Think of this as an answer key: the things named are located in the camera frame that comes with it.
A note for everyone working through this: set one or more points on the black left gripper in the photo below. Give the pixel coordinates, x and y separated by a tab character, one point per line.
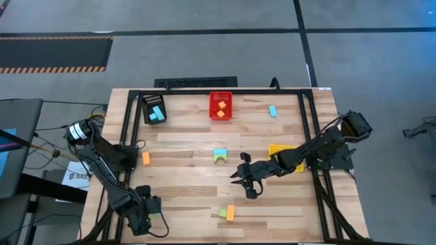
150	204

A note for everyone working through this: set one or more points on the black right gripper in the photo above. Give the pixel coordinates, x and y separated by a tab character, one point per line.
259	170

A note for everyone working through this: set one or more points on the long green foam block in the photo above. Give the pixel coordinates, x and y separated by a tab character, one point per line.
153	216

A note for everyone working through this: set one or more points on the green foam arch block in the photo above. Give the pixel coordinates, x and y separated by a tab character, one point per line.
220	157

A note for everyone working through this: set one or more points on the green foam cube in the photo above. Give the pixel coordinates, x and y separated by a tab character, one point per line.
222	213

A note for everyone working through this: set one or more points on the small orange foam block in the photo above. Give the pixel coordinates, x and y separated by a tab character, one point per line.
222	105
221	114

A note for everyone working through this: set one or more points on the small cyan foam block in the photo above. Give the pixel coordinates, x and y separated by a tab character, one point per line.
152	117

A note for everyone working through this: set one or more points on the long cyan foam block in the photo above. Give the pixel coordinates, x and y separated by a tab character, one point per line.
158	112

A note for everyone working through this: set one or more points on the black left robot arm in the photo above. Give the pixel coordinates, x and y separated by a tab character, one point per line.
109	177

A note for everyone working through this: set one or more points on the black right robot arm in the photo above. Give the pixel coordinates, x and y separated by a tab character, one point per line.
316	143

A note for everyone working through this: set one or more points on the yellow plastic basket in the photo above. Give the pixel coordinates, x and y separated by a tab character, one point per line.
276	148

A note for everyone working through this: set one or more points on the white paper sign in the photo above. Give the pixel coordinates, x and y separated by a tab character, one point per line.
75	177

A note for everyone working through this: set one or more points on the red plastic basket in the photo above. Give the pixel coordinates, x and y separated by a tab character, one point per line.
220	96

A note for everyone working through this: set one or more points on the black plastic basket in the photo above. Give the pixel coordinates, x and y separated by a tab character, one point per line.
153	99

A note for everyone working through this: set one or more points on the black floor grille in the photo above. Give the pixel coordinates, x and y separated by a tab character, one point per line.
195	82

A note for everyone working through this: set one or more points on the black side cart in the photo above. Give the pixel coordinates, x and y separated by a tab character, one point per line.
44	188

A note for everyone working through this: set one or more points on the grey side table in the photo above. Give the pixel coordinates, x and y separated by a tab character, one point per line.
20	115

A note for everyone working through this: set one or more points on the blue sheet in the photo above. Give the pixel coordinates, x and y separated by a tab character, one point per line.
7	131

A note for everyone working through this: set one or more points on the black hazard-striped floor mat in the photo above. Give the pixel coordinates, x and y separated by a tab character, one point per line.
51	54

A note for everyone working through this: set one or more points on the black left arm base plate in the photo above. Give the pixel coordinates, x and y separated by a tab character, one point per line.
131	166

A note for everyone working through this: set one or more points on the black aluminium table frame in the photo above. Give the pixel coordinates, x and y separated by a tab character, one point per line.
204	92

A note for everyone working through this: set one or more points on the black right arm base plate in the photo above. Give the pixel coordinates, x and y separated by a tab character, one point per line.
340	161

